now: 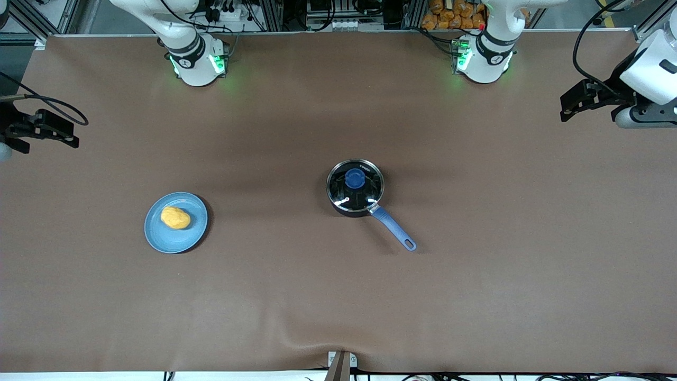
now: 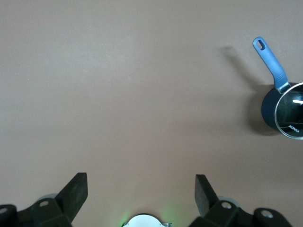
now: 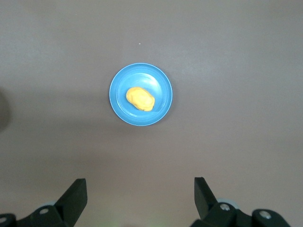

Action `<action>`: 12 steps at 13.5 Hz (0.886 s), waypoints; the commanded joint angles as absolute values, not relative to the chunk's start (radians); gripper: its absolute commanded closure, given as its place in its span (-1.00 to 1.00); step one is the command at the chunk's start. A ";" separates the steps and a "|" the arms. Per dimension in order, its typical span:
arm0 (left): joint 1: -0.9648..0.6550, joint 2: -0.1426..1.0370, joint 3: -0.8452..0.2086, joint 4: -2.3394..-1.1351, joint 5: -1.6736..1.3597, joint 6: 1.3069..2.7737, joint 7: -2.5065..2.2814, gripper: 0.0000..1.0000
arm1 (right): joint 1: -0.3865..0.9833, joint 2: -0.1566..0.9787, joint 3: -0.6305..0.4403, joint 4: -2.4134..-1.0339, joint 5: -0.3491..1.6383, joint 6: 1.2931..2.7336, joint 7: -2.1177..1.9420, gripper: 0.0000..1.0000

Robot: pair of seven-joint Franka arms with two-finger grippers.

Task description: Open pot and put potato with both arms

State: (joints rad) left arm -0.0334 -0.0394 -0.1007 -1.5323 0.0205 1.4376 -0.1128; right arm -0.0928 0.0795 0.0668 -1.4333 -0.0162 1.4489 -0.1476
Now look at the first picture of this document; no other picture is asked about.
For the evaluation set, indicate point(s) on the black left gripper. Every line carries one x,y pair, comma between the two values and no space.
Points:
613,90

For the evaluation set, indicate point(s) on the white connector block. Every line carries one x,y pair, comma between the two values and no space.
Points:
346,24

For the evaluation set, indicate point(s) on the bag of orange snacks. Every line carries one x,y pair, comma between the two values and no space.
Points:
455,16

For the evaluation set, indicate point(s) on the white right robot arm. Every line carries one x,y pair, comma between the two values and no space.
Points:
195,69

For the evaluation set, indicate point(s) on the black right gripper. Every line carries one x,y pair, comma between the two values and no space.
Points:
9,123

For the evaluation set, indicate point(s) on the brown table cover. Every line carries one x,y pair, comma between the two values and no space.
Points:
317,296

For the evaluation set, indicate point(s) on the blue plate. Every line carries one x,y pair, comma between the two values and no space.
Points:
182,241

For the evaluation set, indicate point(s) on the metal table edge bracket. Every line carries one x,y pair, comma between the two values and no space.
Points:
342,362

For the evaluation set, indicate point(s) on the yellow potato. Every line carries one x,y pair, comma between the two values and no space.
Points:
175,218

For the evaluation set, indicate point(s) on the glass lid with blue knob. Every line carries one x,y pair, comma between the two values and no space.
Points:
355,180

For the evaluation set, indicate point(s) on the white power strip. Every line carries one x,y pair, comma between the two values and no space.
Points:
225,15

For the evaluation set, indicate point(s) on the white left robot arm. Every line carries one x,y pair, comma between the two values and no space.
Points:
486,66

